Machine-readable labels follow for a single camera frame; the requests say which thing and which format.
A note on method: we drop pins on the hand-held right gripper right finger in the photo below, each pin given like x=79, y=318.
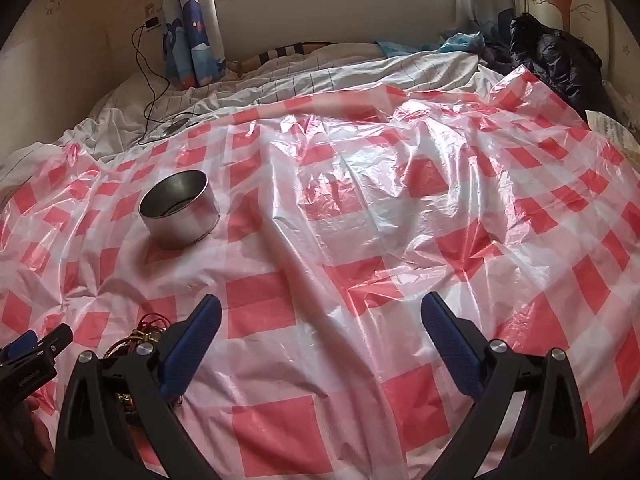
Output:
x=450, y=340

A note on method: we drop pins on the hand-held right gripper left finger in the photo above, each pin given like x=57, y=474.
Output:
x=192, y=345

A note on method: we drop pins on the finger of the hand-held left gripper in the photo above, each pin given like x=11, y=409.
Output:
x=19, y=344
x=56, y=338

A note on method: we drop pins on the round metal tin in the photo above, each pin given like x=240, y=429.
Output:
x=175, y=230

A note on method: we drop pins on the person's left hand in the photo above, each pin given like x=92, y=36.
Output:
x=40, y=420

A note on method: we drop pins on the red checked plastic sheet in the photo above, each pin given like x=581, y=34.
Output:
x=350, y=240

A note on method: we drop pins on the round grey charging pad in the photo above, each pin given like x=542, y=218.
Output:
x=176, y=125

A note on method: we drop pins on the white crumpled paper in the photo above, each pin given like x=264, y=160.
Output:
x=607, y=127

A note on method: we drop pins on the white striped bed sheet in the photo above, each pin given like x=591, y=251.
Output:
x=300, y=80

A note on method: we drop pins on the dark blue garment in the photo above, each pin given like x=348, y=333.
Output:
x=497, y=52

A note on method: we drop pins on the black puffer jacket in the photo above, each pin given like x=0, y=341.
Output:
x=555, y=60

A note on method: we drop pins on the blue plastic bag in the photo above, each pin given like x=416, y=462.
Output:
x=460, y=41

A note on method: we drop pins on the blue patterned pillow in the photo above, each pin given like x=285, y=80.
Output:
x=195, y=35

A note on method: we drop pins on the striped pillow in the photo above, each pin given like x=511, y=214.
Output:
x=295, y=49

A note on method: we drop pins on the black charger plug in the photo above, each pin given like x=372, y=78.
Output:
x=151, y=22

